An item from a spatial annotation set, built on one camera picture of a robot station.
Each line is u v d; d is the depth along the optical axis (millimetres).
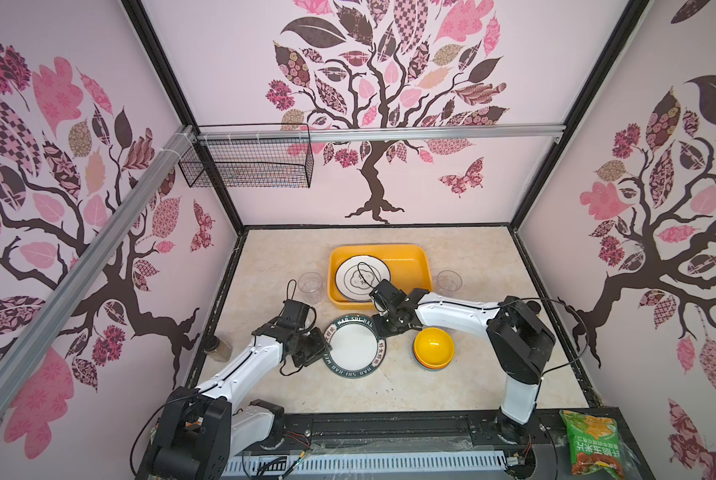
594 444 685
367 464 697
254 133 896
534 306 860
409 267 1061
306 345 739
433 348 847
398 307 669
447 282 1001
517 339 469
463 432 756
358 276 1031
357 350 859
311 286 1004
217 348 801
